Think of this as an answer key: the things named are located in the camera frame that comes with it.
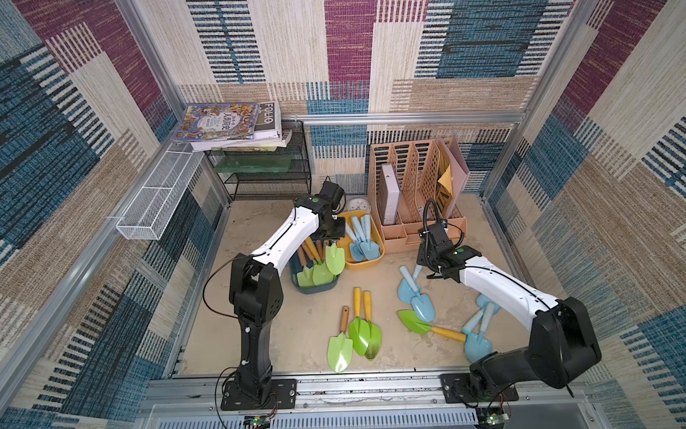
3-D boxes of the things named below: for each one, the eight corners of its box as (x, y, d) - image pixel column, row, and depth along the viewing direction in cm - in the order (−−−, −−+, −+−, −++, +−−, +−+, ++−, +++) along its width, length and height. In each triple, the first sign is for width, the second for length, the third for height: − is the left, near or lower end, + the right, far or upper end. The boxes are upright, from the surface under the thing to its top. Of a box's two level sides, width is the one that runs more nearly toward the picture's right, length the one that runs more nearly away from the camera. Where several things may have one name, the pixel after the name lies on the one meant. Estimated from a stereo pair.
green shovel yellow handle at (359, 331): (348, 356, 81) (348, 353, 79) (348, 291, 94) (348, 287, 92) (370, 356, 81) (371, 353, 79) (367, 290, 94) (367, 287, 92)
